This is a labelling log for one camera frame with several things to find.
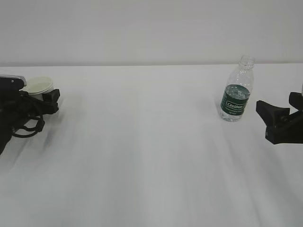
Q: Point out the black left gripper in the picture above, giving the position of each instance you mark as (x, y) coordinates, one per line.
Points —
(22, 117)

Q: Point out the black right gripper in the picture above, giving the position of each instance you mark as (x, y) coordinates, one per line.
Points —
(281, 127)

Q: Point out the white paper cup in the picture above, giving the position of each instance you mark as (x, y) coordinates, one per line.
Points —
(38, 86)

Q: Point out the clear water bottle green label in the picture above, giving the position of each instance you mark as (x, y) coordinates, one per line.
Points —
(238, 90)

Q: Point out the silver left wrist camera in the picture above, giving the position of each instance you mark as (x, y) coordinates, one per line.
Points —
(12, 82)

